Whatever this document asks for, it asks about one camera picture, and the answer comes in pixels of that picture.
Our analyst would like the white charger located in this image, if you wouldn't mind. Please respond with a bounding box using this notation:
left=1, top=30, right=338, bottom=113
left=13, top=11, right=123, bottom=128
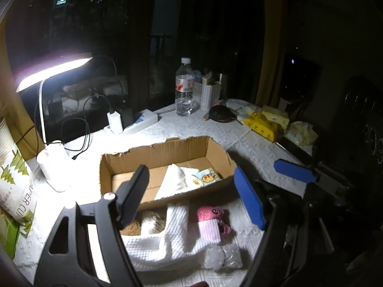
left=107, top=111, right=124, bottom=134

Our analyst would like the white perforated holder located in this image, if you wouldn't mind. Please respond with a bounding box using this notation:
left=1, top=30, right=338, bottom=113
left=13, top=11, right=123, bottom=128
left=193, top=81, right=223, bottom=110

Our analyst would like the white cloth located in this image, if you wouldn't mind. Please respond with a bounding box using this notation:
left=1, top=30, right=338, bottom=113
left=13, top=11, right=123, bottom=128
left=154, top=164, right=198, bottom=199

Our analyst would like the green and white carton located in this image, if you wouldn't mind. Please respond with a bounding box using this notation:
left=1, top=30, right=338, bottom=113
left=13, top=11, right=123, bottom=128
left=0, top=209, right=21, bottom=259

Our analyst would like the yellow curtain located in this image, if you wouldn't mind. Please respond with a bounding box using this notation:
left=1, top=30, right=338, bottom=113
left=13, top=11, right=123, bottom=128
left=256, top=0, right=289, bottom=105

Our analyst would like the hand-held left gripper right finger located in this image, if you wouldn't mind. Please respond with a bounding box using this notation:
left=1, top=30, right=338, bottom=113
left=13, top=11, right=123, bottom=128
left=233, top=166, right=310, bottom=287

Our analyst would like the white power strip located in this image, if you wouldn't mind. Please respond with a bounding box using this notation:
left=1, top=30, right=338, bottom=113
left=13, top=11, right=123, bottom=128
left=104, top=110, right=158, bottom=135

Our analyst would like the black cable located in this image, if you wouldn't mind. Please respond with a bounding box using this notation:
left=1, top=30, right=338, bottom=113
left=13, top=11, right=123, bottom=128
left=64, top=94, right=113, bottom=160

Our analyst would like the black power adapter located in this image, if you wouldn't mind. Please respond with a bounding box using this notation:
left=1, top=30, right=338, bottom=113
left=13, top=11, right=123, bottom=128
left=121, top=109, right=134, bottom=127

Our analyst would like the pink octopus plush toy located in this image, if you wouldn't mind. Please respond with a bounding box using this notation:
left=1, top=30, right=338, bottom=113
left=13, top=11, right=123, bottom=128
left=196, top=206, right=232, bottom=244

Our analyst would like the clear bubble wrap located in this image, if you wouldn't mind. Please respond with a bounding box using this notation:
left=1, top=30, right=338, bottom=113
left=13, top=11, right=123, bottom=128
left=203, top=247, right=243, bottom=269

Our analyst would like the pale yellow plastic bag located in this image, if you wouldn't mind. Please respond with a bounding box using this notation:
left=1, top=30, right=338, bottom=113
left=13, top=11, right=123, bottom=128
left=289, top=121, right=318, bottom=145

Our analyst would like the black round case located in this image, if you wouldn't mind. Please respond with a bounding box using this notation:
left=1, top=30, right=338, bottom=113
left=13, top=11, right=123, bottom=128
left=208, top=105, right=240, bottom=124

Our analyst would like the pale yellow tissue pack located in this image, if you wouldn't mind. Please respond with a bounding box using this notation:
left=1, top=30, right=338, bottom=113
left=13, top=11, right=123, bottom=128
left=262, top=105, right=290, bottom=129

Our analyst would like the white desk lamp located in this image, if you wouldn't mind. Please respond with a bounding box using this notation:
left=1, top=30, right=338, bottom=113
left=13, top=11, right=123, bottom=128
left=15, top=56, right=94, bottom=192

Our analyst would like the paper cup package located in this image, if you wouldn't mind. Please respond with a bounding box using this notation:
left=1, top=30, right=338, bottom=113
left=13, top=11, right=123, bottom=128
left=0, top=116, right=38, bottom=234

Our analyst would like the clear plastic water bottle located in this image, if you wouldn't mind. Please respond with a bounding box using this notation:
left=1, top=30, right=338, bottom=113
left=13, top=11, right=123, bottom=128
left=175, top=57, right=195, bottom=116

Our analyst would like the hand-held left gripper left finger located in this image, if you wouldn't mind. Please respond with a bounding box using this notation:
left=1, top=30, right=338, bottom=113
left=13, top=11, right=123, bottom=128
left=34, top=164, right=150, bottom=287

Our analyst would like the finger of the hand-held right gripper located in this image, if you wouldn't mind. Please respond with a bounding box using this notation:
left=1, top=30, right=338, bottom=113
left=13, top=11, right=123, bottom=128
left=274, top=158, right=319, bottom=183

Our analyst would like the white tissue packet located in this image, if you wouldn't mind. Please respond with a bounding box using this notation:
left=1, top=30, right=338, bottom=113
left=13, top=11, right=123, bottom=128
left=233, top=100, right=258, bottom=118

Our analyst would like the cardboard box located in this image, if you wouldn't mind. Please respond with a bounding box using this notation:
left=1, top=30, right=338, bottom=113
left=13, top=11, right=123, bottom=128
left=100, top=136, right=238, bottom=213

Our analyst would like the white textured towel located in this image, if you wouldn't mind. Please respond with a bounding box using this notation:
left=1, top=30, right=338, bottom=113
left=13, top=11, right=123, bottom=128
left=121, top=203, right=228, bottom=271

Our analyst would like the brown plush pouch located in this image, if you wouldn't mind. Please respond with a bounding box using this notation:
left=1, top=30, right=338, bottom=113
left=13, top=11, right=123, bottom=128
left=120, top=211, right=166, bottom=237

